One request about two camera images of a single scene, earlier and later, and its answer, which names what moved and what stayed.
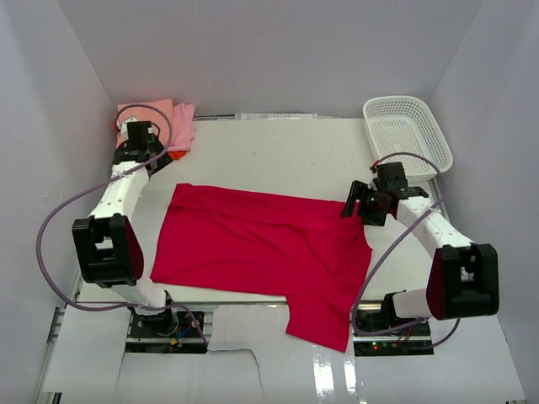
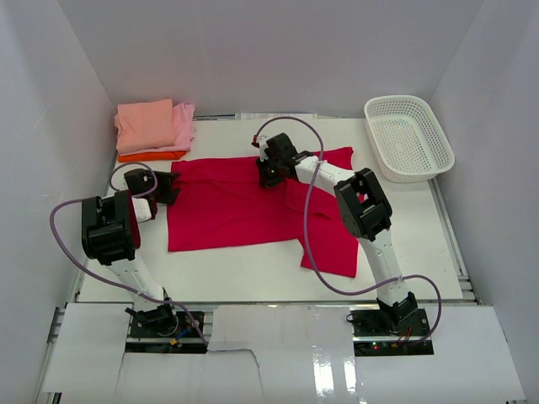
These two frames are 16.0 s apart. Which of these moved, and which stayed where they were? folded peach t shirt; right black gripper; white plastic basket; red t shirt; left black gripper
Moved: left black gripper; red t shirt; right black gripper
Stayed: folded peach t shirt; white plastic basket
